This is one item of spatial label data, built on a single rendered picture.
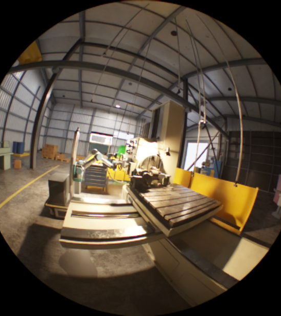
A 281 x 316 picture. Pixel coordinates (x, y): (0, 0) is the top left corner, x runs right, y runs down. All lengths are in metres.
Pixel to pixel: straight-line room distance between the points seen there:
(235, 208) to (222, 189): 0.74
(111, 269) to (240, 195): 3.19
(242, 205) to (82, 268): 3.54
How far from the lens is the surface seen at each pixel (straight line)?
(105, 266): 1.75
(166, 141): 2.51
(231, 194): 3.35
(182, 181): 4.25
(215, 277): 1.31
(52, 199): 2.33
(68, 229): 1.19
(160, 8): 6.80
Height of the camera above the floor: 1.56
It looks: 2 degrees down
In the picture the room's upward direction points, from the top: 10 degrees clockwise
